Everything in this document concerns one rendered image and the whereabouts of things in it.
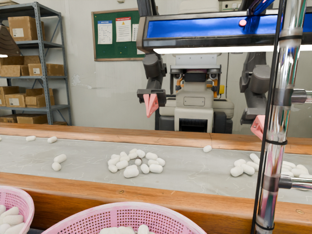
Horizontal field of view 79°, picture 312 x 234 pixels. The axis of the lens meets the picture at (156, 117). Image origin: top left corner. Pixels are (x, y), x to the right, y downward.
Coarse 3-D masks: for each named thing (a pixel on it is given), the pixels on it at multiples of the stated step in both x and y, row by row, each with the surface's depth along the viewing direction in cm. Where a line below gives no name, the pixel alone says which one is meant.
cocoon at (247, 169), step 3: (240, 165) 50; (243, 165) 49; (246, 165) 49; (243, 168) 49; (246, 168) 48; (249, 168) 48; (252, 168) 48; (243, 171) 49; (246, 171) 48; (249, 171) 47; (252, 171) 47; (249, 174) 48; (252, 174) 48
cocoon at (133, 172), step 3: (135, 168) 47; (126, 171) 46; (129, 171) 46; (132, 171) 46; (135, 171) 46; (138, 171) 47; (123, 174) 47; (126, 174) 46; (129, 174) 46; (132, 174) 46; (135, 174) 46; (126, 177) 46
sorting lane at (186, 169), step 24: (0, 144) 70; (24, 144) 70; (48, 144) 70; (72, 144) 70; (96, 144) 70; (120, 144) 70; (144, 144) 69; (0, 168) 52; (24, 168) 52; (48, 168) 52; (72, 168) 52; (96, 168) 52; (168, 168) 52; (192, 168) 52; (216, 168) 52; (216, 192) 41; (240, 192) 41; (288, 192) 41
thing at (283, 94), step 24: (264, 0) 30; (288, 0) 22; (288, 24) 22; (288, 48) 22; (288, 72) 23; (288, 96) 23; (288, 120) 24; (264, 144) 26; (264, 168) 27; (264, 192) 27; (264, 216) 27
